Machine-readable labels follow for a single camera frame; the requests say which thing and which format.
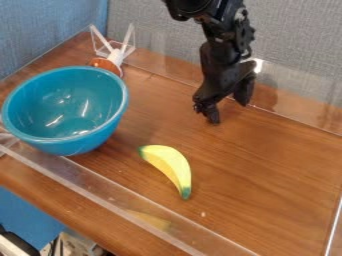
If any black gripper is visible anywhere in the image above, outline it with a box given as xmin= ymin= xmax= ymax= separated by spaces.
xmin=190 ymin=59 xmax=259 ymax=126

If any yellow wedge object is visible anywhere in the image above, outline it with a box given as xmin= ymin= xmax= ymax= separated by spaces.
xmin=138 ymin=145 xmax=192 ymax=200

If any blue bowl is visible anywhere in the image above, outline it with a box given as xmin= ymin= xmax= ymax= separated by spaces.
xmin=1 ymin=66 xmax=129 ymax=156

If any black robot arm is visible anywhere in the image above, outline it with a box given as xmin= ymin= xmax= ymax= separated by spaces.
xmin=161 ymin=0 xmax=256 ymax=124

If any clear acrylic back barrier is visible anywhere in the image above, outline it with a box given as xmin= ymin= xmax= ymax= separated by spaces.
xmin=110 ymin=27 xmax=342 ymax=136

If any clear acrylic barrier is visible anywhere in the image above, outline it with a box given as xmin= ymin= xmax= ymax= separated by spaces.
xmin=110 ymin=27 xmax=342 ymax=136
xmin=0 ymin=132 xmax=259 ymax=256

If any orange white plunger toy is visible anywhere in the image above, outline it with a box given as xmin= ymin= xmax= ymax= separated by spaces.
xmin=88 ymin=49 xmax=124 ymax=77

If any clear acrylic front barrier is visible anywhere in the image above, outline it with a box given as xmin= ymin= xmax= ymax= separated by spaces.
xmin=0 ymin=132 xmax=259 ymax=256

